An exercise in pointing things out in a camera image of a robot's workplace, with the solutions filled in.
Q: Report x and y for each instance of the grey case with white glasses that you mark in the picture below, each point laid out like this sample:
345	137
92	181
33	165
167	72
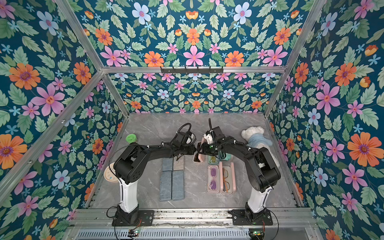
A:
165	186

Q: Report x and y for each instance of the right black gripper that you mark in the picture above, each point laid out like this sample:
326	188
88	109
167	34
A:
202	148

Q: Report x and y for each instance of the green lidded small jar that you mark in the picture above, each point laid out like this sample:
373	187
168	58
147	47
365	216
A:
131	138

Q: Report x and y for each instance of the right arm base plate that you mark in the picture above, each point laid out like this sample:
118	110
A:
237	216

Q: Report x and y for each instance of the grey case with black glasses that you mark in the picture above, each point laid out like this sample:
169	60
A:
178	164

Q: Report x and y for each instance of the aluminium front rail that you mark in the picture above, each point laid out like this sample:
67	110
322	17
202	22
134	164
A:
195	218

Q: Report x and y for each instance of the grey case with yellow glasses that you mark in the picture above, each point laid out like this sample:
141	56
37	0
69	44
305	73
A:
178	192

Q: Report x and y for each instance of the black hook rack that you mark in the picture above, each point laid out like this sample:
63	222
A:
191	70

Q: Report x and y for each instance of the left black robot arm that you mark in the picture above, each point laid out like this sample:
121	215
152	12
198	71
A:
130	166

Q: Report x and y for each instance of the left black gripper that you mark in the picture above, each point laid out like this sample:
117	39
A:
192	150

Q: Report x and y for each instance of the pink case with brown glasses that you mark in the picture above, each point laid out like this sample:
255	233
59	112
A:
198	157

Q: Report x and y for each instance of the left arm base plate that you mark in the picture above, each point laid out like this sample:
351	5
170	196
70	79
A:
144	217

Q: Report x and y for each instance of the grey case with red glasses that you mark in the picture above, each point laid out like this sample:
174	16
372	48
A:
167	164

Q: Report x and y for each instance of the green case with black glasses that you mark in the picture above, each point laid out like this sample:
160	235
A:
225	157

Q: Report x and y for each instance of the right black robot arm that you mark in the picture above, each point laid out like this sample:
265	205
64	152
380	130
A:
261	166

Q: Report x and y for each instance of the white teddy bear blue shirt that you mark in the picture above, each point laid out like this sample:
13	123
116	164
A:
255	139

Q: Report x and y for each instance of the cream analog clock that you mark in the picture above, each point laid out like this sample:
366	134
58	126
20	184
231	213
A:
110	174

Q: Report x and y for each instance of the green case with olive glasses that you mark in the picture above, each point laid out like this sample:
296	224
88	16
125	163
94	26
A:
213	160

